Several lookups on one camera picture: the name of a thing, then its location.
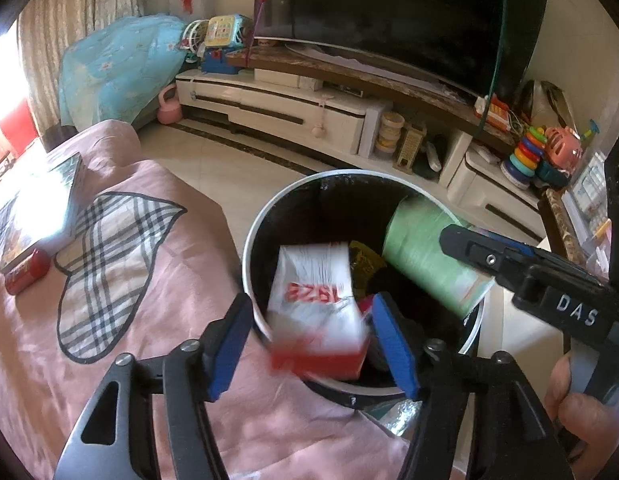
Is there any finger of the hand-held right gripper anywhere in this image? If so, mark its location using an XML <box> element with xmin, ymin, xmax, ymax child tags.
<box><xmin>438</xmin><ymin>225</ymin><xmax>533</xmax><ymax>293</ymax></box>
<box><xmin>469</xmin><ymin>228</ymin><xmax>610</xmax><ymax>287</ymax></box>

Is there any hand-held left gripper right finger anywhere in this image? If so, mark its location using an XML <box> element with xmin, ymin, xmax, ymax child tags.
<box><xmin>372</xmin><ymin>292</ymin><xmax>573</xmax><ymax>480</ymax></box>

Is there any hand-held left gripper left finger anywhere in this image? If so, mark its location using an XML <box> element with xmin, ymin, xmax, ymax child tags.
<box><xmin>53</xmin><ymin>292</ymin><xmax>253</xmax><ymax>480</ymax></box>

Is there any green snack bag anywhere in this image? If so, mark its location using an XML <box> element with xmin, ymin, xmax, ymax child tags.
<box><xmin>381</xmin><ymin>195</ymin><xmax>496</xmax><ymax>320</ymax></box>

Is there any white red box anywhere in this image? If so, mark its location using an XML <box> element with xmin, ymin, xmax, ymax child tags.
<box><xmin>266</xmin><ymin>242</ymin><xmax>373</xmax><ymax>381</ymax></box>

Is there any white trash bin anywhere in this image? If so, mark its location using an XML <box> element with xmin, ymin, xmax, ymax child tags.
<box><xmin>240</xmin><ymin>170</ymin><xmax>487</xmax><ymax>411</ymax></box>

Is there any person's right hand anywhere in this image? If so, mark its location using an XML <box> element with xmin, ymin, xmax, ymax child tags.
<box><xmin>543</xmin><ymin>347</ymin><xmax>619</xmax><ymax>466</ymax></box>

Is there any pink round toy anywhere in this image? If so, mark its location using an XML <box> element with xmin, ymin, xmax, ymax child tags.
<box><xmin>537</xmin><ymin>126</ymin><xmax>585</xmax><ymax>188</ymax></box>

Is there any wooden slatted toy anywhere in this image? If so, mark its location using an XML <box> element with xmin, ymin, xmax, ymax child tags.
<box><xmin>393</xmin><ymin>122</ymin><xmax>427</xmax><ymax>171</ymax></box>

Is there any orange toy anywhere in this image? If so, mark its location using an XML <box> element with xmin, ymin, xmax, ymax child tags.
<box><xmin>482</xmin><ymin>94</ymin><xmax>515</xmax><ymax>131</ymax></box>

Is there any pink plaid-patch blanket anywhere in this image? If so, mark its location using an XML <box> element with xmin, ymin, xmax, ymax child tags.
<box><xmin>0</xmin><ymin>120</ymin><xmax>415</xmax><ymax>480</ymax></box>

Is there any beige bag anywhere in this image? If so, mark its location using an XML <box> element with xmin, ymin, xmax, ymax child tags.
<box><xmin>519</xmin><ymin>80</ymin><xmax>575</xmax><ymax>131</ymax></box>

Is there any yellow round container stack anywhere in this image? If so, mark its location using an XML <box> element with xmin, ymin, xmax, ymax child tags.
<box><xmin>374</xmin><ymin>111</ymin><xmax>406</xmax><ymax>155</ymax></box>

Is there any red can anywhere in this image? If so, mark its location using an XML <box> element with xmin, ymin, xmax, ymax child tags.
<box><xmin>4</xmin><ymin>248</ymin><xmax>52</xmax><ymax>295</ymax></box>

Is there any green stick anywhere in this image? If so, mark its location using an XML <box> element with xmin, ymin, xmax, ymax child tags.
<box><xmin>477</xmin><ymin>0</ymin><xmax>510</xmax><ymax>133</ymax></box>

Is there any colourful picture book box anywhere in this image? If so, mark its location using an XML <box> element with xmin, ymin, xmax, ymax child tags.
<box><xmin>0</xmin><ymin>152</ymin><xmax>86</xmax><ymax>273</ymax></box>

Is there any white TV cabinet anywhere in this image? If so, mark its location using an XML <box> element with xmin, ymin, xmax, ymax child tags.
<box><xmin>174</xmin><ymin>40</ymin><xmax>550</xmax><ymax>241</ymax></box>

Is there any pink toy kettlebell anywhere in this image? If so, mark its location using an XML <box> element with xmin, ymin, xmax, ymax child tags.
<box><xmin>156</xmin><ymin>85</ymin><xmax>184</xmax><ymax>125</ymax></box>

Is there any black television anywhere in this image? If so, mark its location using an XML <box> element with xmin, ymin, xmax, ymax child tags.
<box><xmin>253</xmin><ymin>0</ymin><xmax>550</xmax><ymax>106</ymax></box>

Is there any blue toy cash register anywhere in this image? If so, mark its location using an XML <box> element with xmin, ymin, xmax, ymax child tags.
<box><xmin>199</xmin><ymin>46</ymin><xmax>240</xmax><ymax>75</ymax></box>

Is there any light blue quilt bundle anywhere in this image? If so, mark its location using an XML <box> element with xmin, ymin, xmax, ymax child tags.
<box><xmin>58</xmin><ymin>12</ymin><xmax>187</xmax><ymax>128</ymax></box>

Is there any white green basket toy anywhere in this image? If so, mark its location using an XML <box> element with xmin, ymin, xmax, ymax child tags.
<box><xmin>182</xmin><ymin>19</ymin><xmax>210</xmax><ymax>63</ymax></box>

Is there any pink stick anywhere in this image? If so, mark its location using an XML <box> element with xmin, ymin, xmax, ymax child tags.
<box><xmin>244</xmin><ymin>0</ymin><xmax>280</xmax><ymax>68</ymax></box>

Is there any beige curtain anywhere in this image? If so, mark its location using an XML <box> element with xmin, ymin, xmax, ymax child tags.
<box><xmin>16</xmin><ymin>0</ymin><xmax>145</xmax><ymax>133</ymax></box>

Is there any rainbow stacking ring toy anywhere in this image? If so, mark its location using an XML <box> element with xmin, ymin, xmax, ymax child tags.
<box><xmin>500</xmin><ymin>125</ymin><xmax>549</xmax><ymax>191</ymax></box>

